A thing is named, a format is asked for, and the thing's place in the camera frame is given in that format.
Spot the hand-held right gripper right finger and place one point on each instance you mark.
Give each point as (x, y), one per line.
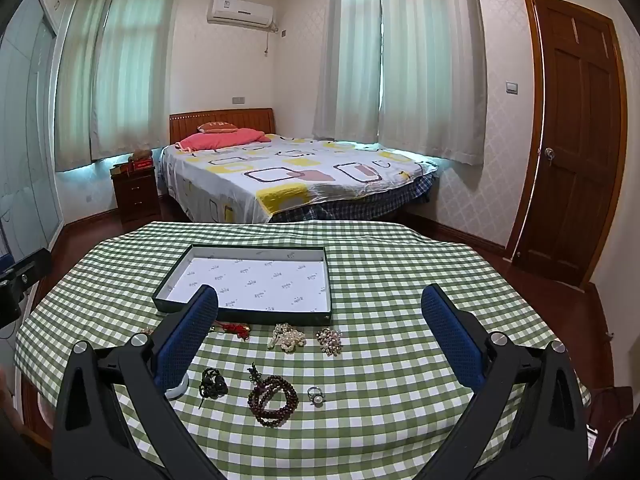
(452, 342)

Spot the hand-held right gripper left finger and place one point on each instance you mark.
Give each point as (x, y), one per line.
(186, 342)

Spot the white bangle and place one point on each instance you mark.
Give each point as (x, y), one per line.
(179, 389)

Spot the shallow dark-rimmed tray box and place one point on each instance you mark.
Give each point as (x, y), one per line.
(250, 280)

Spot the pearl bead strand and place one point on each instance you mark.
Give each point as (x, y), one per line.
(287, 338)

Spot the red tassel ornament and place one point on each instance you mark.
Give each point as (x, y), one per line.
(237, 330)

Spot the green checked tablecloth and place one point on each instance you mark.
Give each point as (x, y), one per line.
(400, 285)

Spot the dark wooden nightstand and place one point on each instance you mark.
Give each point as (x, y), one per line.
(136, 192)

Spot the frosted glass wardrobe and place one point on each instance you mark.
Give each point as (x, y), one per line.
(27, 135)

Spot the blue plaid bed skirt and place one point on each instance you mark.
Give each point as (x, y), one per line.
(360, 202)

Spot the red box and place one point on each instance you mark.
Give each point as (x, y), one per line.
(140, 162)

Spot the brown object on red box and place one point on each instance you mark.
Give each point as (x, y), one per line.
(142, 154)

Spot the bed with patterned sheet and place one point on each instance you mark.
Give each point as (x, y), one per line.
(300, 175)

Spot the pink pillow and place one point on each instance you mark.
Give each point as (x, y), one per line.
(225, 139)

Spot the red embroidered cushion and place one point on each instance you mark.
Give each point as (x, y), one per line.
(216, 127)

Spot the pale green curtain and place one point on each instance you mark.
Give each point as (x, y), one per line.
(135, 65)
(350, 50)
(430, 60)
(80, 75)

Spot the wooden headboard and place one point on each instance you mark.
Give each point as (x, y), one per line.
(220, 116)

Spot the brown wooden door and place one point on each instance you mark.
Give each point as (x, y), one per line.
(575, 135)

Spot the white air conditioner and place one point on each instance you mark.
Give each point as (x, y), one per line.
(240, 11)

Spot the wall light switch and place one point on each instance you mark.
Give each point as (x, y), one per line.
(511, 86)

